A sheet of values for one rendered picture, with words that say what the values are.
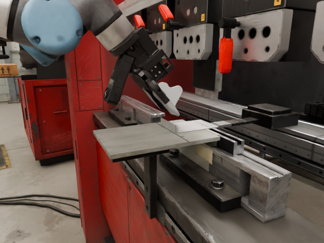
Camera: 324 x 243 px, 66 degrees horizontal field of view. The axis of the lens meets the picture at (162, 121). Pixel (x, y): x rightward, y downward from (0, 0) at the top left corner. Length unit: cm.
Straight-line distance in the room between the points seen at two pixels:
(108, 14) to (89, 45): 88
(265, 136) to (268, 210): 35
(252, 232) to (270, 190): 8
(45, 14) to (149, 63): 26
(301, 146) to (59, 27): 64
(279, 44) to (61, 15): 32
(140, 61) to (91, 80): 87
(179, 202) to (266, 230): 18
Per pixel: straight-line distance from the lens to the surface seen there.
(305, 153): 77
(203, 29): 60
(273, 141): 82
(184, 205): 56
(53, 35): 37
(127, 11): 112
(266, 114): 76
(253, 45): 48
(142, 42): 57
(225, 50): 48
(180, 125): 67
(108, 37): 54
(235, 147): 58
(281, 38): 44
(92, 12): 53
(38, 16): 37
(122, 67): 55
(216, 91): 63
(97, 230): 176
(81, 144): 147
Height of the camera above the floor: 119
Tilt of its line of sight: 15 degrees down
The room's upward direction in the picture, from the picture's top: straight up
